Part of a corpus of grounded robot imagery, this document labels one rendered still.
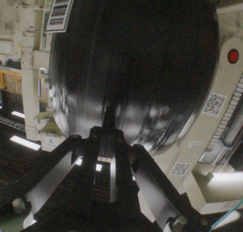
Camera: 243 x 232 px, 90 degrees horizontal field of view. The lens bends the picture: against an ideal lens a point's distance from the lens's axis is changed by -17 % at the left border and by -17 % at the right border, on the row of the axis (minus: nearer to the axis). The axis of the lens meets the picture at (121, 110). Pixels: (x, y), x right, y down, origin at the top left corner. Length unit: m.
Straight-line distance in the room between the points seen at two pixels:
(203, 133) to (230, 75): 0.21
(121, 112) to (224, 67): 0.37
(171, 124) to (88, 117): 0.13
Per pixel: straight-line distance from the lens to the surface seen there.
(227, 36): 0.49
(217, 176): 0.99
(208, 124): 0.54
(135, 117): 0.22
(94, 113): 0.22
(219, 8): 0.50
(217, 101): 0.52
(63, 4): 0.24
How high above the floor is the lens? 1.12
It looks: 25 degrees up
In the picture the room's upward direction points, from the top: 167 degrees counter-clockwise
